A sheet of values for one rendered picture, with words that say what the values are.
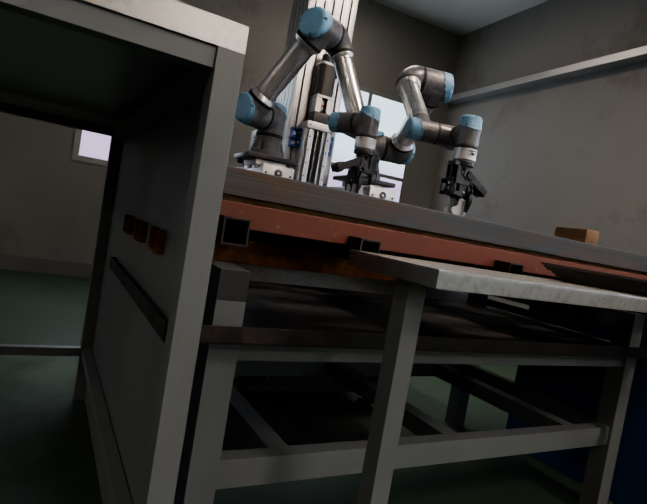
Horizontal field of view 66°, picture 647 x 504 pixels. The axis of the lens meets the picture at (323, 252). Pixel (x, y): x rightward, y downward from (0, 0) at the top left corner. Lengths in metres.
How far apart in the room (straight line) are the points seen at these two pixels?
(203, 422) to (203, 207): 0.46
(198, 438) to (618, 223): 3.75
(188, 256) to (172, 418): 0.24
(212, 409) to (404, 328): 0.40
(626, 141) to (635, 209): 0.54
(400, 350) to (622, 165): 3.68
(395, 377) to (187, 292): 0.40
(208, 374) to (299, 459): 0.31
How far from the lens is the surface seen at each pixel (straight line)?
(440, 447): 1.42
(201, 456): 1.07
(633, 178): 4.38
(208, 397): 1.02
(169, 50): 0.76
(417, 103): 1.91
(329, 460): 1.22
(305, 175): 2.35
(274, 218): 0.98
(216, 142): 0.75
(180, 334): 0.77
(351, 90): 2.02
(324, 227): 1.03
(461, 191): 1.72
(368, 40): 5.74
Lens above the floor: 0.78
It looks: 3 degrees down
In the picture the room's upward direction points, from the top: 10 degrees clockwise
